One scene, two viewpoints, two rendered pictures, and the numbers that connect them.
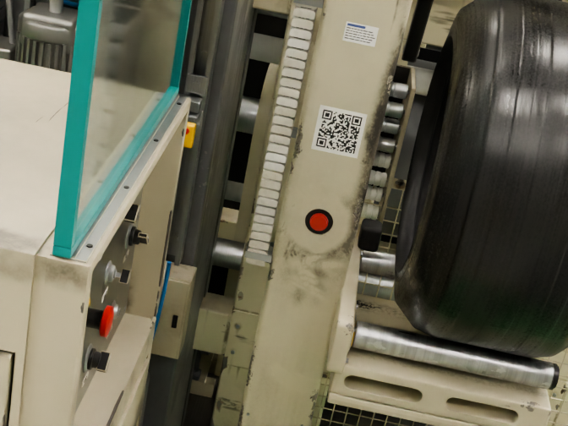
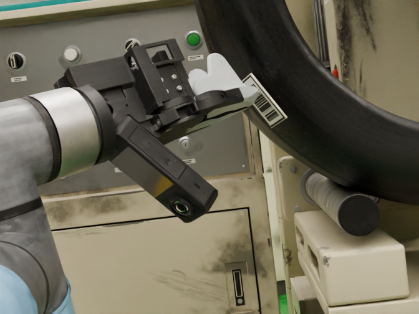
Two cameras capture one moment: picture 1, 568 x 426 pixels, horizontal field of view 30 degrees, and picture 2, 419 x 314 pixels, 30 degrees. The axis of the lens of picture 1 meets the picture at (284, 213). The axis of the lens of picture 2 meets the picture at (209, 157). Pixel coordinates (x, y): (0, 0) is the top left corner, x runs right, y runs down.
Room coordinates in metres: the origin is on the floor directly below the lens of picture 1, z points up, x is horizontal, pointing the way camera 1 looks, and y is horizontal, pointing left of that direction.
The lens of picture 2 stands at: (1.37, -1.32, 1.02)
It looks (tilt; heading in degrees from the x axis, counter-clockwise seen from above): 3 degrees down; 90
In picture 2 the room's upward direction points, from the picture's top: 7 degrees counter-clockwise
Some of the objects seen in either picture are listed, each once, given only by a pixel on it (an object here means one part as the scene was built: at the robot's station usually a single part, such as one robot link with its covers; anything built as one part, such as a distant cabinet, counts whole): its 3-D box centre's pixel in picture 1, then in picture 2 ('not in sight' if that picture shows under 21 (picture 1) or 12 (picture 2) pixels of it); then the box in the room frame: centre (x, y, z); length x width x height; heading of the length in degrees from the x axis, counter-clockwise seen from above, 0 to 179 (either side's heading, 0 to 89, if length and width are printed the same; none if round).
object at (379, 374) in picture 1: (439, 386); (341, 247); (1.52, -0.31, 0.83); 0.36 x 0.09 x 0.06; 89
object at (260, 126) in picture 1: (253, 221); not in sight; (2.49, 0.07, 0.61); 0.33 x 0.06 x 0.86; 179
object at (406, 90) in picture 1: (351, 136); not in sight; (2.04, -0.10, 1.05); 0.20 x 0.15 x 0.30; 89
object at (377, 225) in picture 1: (370, 235); not in sight; (1.77, -0.16, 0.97); 0.05 x 0.04 x 0.05; 179
